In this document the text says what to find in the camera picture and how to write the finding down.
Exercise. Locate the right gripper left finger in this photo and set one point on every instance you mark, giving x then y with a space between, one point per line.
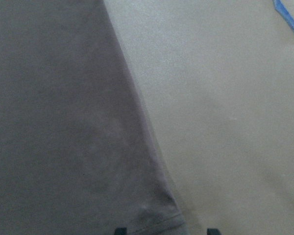
120 231

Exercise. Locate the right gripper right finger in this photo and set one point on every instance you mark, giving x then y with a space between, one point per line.
212 231

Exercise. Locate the brown t-shirt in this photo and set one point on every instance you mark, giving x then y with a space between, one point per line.
76 154

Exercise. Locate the blue tape line lengthwise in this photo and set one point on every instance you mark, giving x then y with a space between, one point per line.
282 10

